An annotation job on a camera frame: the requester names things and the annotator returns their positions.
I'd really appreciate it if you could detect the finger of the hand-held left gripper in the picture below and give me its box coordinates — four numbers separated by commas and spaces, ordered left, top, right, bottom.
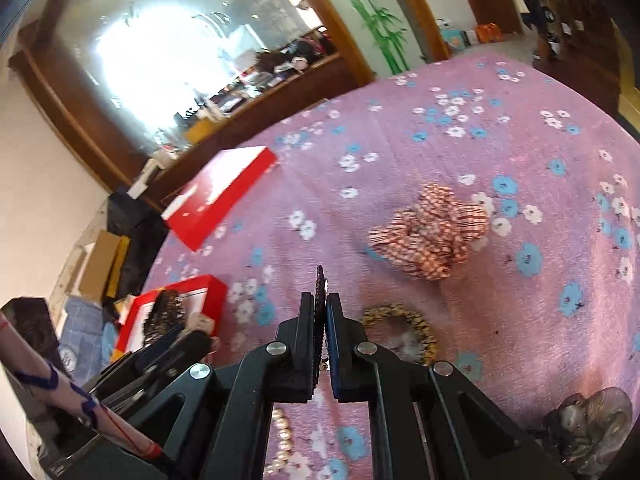
132, 330, 213, 368
95, 355, 193, 401

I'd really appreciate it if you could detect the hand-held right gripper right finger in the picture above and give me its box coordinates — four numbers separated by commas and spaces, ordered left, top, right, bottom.
326, 293, 573, 480

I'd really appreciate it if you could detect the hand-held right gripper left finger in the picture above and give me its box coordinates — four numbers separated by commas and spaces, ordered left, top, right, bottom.
150, 292, 318, 480

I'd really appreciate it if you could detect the leopard print hair clip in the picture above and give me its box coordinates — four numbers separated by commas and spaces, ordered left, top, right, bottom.
142, 287, 191, 346

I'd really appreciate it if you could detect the black lace hair tie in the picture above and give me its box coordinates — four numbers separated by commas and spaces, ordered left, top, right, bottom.
313, 265, 332, 373

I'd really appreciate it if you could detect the red box tray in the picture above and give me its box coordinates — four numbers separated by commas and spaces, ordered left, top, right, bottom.
114, 274, 228, 361

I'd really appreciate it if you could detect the white pearl bracelet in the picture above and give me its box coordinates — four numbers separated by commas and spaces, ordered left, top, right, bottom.
262, 407, 293, 478

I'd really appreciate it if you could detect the plaid fabric scrunchie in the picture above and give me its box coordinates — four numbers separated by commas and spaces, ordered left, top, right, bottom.
367, 183, 490, 281

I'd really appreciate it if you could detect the grey shell hair claw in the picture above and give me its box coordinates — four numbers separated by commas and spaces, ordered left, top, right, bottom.
542, 387, 633, 478

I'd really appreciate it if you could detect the person's left forearm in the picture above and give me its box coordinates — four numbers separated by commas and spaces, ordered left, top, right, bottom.
0, 310, 163, 461

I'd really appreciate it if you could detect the white gold hair ornament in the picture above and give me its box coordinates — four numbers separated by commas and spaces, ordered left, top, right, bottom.
185, 312, 216, 341

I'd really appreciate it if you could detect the flat yellow box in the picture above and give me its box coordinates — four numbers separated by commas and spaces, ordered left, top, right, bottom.
107, 237, 132, 298

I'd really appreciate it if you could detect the black sofa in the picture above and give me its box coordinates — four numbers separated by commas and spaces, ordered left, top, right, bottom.
107, 187, 168, 296

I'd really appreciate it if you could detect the red box lid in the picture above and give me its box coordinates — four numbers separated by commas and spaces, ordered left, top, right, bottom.
161, 146, 278, 252

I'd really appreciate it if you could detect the white flat box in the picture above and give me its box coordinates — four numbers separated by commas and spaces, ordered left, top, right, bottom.
127, 157, 171, 198

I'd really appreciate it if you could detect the purple floral blanket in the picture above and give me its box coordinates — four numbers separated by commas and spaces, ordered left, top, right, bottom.
145, 52, 640, 480

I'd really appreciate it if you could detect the small yellow box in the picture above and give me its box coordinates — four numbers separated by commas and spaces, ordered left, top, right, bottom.
185, 117, 221, 143

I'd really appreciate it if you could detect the wooden cabinet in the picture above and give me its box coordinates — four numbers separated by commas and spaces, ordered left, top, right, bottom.
125, 52, 373, 206

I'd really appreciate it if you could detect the dark brown fluffy object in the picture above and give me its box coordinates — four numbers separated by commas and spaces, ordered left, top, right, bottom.
255, 47, 296, 76

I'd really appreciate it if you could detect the wooden framed glass partition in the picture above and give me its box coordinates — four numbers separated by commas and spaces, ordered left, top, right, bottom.
10, 0, 451, 211

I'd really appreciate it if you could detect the green bamboo decal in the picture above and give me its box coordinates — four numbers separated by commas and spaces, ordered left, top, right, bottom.
325, 0, 408, 73

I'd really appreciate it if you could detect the teal white toy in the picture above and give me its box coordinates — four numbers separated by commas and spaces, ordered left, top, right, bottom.
437, 20, 476, 51

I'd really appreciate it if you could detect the hanging dark white jacket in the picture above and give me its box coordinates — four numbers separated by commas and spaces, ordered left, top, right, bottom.
515, 0, 556, 36

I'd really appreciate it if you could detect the wooden stair railing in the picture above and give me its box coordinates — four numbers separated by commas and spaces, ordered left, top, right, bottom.
530, 0, 621, 66

